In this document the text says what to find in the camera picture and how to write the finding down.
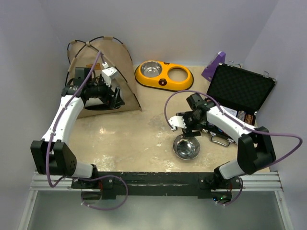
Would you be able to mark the black foam-lined case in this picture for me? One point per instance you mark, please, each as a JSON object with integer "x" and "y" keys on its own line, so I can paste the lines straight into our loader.
{"x": 240, "y": 89}

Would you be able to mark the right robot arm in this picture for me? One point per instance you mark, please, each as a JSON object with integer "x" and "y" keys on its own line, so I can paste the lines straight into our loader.
{"x": 254, "y": 147}

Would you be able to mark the aluminium rail frame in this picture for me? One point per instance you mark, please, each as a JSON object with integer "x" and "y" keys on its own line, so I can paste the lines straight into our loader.
{"x": 261, "y": 206}

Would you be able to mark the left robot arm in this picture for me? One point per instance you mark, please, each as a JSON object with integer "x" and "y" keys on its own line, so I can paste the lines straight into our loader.
{"x": 51, "y": 154}

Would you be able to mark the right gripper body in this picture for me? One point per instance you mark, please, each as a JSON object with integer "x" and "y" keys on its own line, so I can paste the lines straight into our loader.
{"x": 192, "y": 121}

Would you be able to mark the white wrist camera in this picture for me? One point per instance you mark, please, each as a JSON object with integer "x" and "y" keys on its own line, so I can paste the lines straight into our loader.
{"x": 108, "y": 73}
{"x": 176, "y": 122}

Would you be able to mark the purple plastic piece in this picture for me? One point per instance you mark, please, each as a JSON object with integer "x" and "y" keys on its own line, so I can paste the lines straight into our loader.
{"x": 210, "y": 69}

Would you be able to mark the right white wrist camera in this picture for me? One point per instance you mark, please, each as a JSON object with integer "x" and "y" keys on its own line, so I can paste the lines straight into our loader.
{"x": 176, "y": 122}

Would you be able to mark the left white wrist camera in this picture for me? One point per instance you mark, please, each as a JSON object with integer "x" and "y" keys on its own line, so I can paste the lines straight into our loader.
{"x": 108, "y": 73}

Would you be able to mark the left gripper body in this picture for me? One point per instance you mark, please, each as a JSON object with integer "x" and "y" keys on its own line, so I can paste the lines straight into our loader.
{"x": 102, "y": 92}

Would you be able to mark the steel bowl front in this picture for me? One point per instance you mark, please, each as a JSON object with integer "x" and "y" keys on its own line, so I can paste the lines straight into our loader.
{"x": 186, "y": 148}

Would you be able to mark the case metal handle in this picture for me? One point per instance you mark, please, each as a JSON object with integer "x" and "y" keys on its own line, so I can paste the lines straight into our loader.
{"x": 221, "y": 141}

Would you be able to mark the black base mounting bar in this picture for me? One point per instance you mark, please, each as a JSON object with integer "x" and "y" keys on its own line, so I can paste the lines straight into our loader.
{"x": 113, "y": 184}

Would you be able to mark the yellow double bowl holder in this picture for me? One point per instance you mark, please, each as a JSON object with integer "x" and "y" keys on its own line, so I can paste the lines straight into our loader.
{"x": 163, "y": 81}

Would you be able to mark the steel bowl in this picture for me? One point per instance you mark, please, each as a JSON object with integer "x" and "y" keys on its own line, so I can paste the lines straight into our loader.
{"x": 186, "y": 148}
{"x": 151, "y": 69}

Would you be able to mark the beige pet tent fabric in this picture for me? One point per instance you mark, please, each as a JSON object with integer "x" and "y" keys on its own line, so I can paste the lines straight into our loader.
{"x": 108, "y": 72}

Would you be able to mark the poker chip stacks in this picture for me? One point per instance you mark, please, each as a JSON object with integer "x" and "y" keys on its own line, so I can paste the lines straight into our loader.
{"x": 241, "y": 115}

